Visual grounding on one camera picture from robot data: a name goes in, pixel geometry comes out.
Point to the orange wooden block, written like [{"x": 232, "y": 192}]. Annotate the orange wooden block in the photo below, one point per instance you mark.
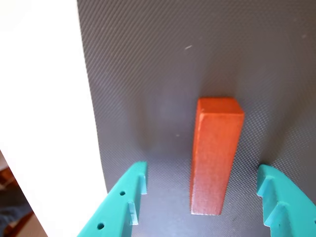
[{"x": 213, "y": 153}]

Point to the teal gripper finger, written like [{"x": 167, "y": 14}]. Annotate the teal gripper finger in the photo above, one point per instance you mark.
[
  {"x": 116, "y": 205},
  {"x": 288, "y": 195}
]

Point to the dark grey textured mat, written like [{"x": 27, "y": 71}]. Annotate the dark grey textured mat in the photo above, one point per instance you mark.
[{"x": 172, "y": 61}]

